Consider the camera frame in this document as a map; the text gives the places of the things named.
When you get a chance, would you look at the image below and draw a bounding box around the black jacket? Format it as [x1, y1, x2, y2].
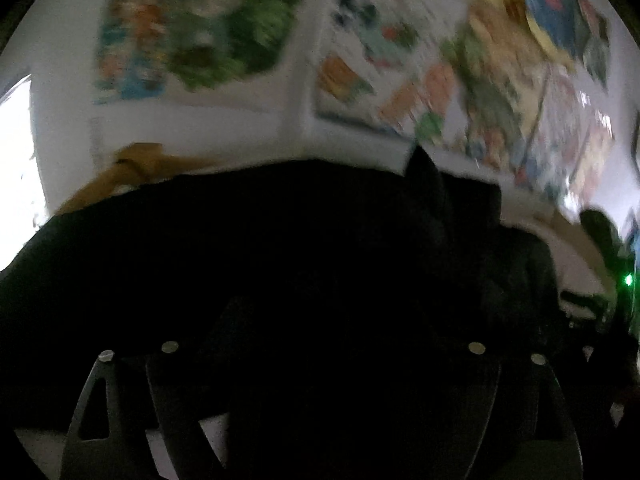
[1, 150, 559, 479]

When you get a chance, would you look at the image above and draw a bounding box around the cup and oranges drawing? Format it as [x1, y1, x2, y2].
[316, 0, 466, 142]

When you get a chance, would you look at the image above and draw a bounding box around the blond boy green drawing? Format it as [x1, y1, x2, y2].
[166, 0, 303, 91]

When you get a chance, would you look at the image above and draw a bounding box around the landscape flowers drawing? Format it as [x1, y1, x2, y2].
[440, 0, 549, 174]

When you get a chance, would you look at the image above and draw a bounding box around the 2024 city drawing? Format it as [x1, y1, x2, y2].
[515, 67, 586, 204]

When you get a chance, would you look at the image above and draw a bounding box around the swimming girl drawing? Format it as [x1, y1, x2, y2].
[93, 0, 167, 104]

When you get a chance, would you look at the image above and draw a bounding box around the pink bed duvet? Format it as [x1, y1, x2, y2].
[502, 217, 617, 308]

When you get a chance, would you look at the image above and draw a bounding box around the pink pigs yellow drawing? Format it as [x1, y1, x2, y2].
[562, 110, 615, 214]

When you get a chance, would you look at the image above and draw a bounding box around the bright window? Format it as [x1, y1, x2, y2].
[0, 75, 49, 270]

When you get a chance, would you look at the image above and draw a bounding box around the dark green garment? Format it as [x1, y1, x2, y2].
[579, 208, 632, 280]

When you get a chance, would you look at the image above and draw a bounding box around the pink jellyfish drawing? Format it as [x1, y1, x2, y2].
[524, 0, 576, 63]

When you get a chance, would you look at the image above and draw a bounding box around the red hair kid drawing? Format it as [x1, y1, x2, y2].
[574, 0, 611, 90]

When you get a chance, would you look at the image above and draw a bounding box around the wooden bed frame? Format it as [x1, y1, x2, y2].
[55, 143, 217, 216]

